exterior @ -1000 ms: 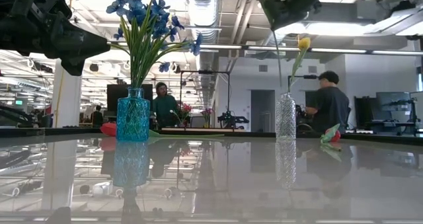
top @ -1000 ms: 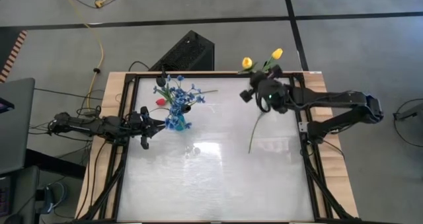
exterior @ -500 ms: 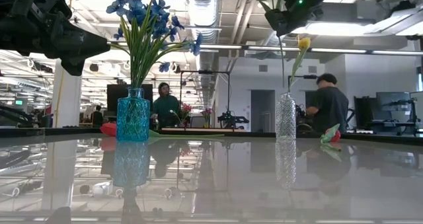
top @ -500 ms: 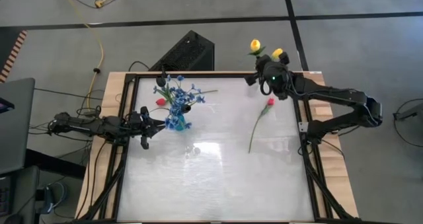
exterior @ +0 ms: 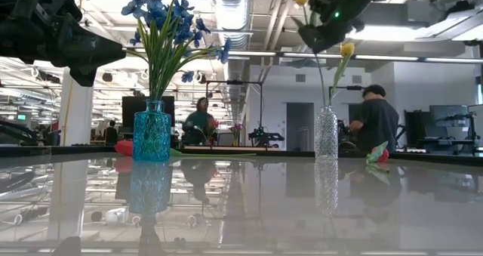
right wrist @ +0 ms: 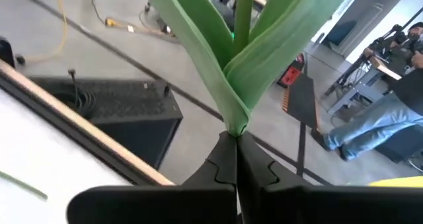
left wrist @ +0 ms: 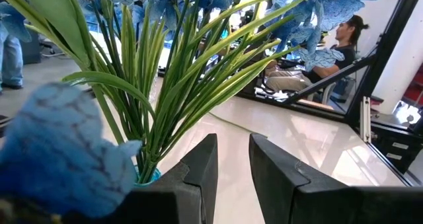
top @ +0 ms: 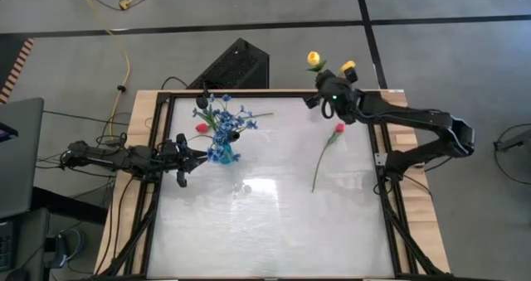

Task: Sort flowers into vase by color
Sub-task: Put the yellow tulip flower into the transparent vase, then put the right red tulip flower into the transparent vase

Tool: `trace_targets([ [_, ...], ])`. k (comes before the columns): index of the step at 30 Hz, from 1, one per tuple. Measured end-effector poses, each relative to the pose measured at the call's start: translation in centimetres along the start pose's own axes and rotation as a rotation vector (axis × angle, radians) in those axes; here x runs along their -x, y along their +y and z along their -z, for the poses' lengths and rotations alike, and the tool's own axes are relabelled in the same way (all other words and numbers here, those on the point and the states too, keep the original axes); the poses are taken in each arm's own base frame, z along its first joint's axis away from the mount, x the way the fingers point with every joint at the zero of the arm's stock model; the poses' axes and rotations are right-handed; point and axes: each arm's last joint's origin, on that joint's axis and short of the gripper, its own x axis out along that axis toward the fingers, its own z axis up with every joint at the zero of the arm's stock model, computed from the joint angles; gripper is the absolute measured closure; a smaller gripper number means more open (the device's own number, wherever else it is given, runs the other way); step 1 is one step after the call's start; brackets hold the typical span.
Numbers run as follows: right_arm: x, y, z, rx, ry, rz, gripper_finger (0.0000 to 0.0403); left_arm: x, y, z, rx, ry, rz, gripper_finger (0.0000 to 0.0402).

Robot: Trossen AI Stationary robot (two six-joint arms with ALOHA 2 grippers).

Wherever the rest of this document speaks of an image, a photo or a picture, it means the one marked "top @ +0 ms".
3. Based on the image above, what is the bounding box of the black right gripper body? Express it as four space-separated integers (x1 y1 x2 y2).
304 67 359 124

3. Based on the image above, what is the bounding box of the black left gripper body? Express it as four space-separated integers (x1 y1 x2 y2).
159 133 192 188

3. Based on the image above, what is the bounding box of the blue artificial flower spray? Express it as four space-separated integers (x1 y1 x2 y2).
191 93 261 149

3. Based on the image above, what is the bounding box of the black perforated computer case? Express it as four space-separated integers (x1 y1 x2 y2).
186 37 270 90

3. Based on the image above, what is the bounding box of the grey laptop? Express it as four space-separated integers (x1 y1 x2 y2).
0 97 46 220

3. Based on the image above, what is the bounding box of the orange black striped mat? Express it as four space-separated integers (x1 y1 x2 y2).
0 37 35 104

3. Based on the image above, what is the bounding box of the black aluminium table frame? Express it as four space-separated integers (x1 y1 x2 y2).
97 89 451 281

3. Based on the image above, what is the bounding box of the yellow floor cable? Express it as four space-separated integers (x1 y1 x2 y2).
70 0 132 137

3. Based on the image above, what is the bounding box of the blue coiled cable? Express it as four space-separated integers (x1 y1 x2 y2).
53 226 86 269

